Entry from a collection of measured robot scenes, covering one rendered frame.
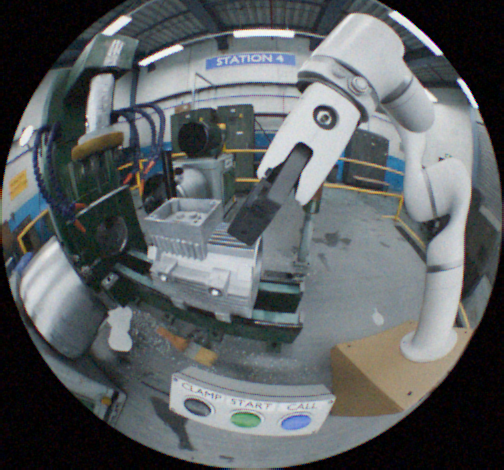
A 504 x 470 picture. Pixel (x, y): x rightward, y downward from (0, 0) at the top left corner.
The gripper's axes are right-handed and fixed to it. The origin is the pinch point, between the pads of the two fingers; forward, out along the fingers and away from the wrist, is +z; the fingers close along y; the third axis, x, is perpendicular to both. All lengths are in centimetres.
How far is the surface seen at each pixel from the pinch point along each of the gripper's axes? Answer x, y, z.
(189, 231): 6.5, 1.1, 8.8
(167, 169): 24.1, 18.3, 11.9
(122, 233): 34, 11, 40
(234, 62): 140, 241, -88
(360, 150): -207, 487, -124
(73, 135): 66, 3, 11
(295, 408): -11.9, -19.1, 4.6
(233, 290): -4.0, -2.0, 12.1
